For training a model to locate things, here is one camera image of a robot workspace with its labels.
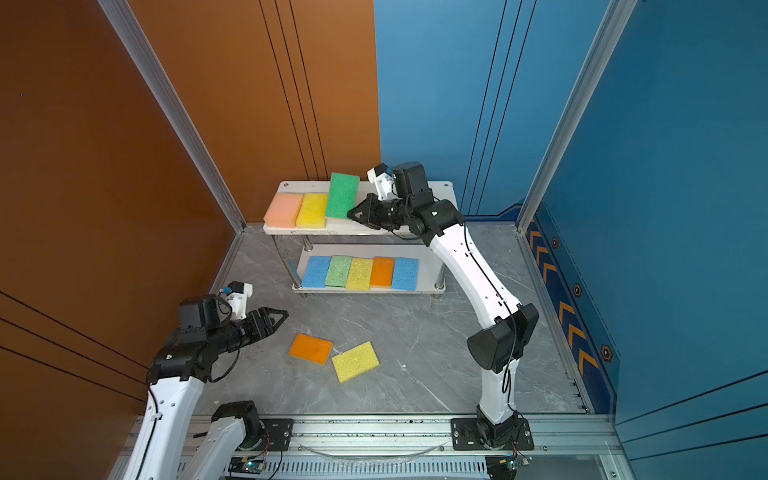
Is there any aluminium front rail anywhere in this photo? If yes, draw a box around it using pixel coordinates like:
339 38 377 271
107 413 634 480

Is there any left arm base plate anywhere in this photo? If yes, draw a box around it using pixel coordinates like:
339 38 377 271
237 418 294 454

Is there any circuit board right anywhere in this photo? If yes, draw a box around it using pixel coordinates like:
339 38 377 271
485 456 530 480

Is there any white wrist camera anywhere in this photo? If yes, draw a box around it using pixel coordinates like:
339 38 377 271
219 281 253 320
367 163 397 201

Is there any light green sponge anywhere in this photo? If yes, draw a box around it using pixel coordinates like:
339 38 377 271
325 256 352 288

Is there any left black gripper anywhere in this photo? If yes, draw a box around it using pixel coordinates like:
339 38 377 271
210 307 288 356

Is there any orange sponge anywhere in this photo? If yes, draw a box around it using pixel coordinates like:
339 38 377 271
370 257 395 289
289 333 333 365

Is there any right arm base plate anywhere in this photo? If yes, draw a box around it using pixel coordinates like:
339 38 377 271
450 414 535 451

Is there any pale yellow sponge row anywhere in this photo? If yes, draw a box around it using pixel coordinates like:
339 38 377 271
345 258 374 292

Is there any white two-tier shelf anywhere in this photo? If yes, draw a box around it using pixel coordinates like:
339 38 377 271
263 181 455 297

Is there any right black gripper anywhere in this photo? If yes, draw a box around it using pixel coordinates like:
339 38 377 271
347 194 415 231

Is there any dark green sponge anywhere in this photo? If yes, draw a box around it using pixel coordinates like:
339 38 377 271
325 172 360 219

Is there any blue sponge row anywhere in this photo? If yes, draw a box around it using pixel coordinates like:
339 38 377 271
391 257 419 292
302 256 332 289

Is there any pink sponge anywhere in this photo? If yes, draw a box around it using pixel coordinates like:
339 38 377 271
264 193 303 229

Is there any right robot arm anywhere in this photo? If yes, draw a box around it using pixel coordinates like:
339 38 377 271
347 162 539 451

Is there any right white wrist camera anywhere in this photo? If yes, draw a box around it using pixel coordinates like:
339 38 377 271
367 163 397 201

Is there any green circuit board left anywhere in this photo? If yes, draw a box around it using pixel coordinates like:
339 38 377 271
227 456 266 476

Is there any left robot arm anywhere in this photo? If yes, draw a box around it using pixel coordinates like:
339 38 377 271
124 294 293 479

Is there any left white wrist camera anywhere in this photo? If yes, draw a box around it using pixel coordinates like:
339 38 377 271
219 281 253 320

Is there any bright yellow sponge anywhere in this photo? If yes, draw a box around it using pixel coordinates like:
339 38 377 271
295 193 328 229

